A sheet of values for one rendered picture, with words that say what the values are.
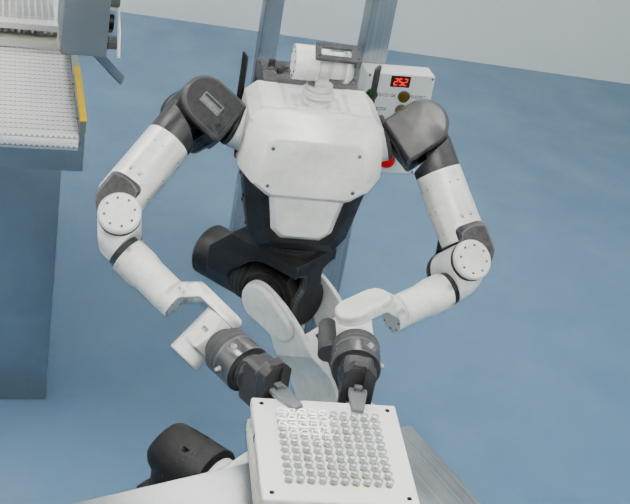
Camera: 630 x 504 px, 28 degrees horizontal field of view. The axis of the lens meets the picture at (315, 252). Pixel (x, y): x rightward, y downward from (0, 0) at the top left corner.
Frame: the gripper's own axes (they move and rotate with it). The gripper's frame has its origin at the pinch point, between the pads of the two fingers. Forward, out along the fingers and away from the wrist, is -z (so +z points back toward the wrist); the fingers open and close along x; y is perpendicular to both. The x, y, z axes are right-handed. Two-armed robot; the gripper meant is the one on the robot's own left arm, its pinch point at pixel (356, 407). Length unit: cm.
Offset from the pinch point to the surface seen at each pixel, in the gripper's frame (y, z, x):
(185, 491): 25.9, -19.1, 6.6
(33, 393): 74, 114, 95
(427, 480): -13.2, -8.0, 6.6
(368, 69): 0, 107, -18
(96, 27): 63, 103, -20
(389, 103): -7, 107, -11
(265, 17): 27, 218, 13
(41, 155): 74, 104, 16
